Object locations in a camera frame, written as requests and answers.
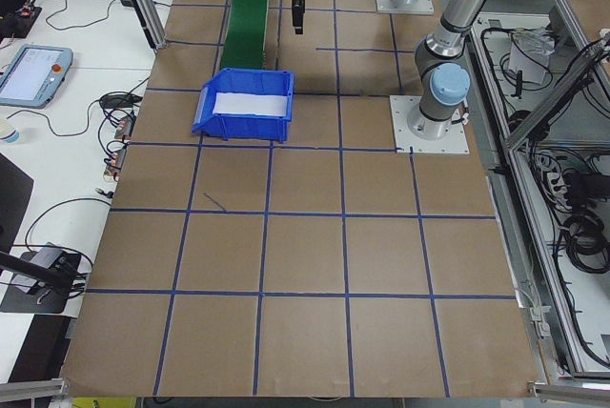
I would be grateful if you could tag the green belt conveyor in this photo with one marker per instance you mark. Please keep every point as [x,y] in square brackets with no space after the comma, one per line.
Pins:
[245,12]

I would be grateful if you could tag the white foam pad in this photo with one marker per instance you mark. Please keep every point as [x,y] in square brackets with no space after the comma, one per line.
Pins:
[248,104]

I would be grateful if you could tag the blue plastic storage bin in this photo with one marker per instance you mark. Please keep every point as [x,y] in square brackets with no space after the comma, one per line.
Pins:
[248,129]

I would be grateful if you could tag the small black power adapter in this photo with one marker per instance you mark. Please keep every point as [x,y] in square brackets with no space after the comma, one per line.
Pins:
[128,0]

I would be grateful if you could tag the flat black desk device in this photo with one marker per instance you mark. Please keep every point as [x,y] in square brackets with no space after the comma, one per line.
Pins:
[114,101]

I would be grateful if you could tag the small brown circuit board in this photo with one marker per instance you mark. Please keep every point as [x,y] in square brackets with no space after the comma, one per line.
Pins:
[125,127]

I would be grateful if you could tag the long brown circuit board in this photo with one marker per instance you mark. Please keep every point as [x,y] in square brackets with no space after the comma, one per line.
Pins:
[115,162]

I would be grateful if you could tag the white crumpled paper box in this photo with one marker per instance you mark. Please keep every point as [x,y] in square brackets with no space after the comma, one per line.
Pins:
[529,53]

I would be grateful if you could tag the light blue teach pendant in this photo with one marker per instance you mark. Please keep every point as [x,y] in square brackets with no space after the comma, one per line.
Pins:
[28,74]

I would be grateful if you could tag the white desk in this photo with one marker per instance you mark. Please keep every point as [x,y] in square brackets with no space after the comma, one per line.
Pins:
[71,179]

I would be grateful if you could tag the black electronics board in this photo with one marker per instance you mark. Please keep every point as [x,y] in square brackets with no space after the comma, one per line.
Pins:
[19,26]

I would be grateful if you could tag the white power strip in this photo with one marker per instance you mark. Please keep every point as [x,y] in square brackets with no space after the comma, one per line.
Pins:
[555,181]

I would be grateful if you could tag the white cup blue band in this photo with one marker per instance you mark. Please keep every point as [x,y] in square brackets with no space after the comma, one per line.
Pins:
[8,134]

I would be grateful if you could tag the black power brick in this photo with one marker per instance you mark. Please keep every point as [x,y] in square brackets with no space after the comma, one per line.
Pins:
[579,186]

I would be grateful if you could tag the black flat panel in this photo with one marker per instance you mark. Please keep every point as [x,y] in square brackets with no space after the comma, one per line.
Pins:
[12,203]

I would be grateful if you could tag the black boom bar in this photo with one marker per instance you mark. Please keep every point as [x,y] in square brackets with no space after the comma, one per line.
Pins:
[24,267]

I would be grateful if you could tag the yellow green object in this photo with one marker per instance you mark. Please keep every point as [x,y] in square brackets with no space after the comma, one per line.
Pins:
[105,402]

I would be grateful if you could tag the aluminium extrusion bar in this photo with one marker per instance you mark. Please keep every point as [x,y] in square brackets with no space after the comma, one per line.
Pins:
[33,388]
[572,386]

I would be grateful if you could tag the V-shaped metal bar frame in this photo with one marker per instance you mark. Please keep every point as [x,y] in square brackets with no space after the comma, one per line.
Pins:
[553,99]

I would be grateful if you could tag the grey camera box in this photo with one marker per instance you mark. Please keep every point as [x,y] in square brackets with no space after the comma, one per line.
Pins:
[47,255]

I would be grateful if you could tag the grey metal bracket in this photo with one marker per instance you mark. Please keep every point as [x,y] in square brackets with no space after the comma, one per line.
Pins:
[538,320]

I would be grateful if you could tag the black stand base plate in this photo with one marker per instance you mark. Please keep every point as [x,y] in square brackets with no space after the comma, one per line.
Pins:
[28,302]

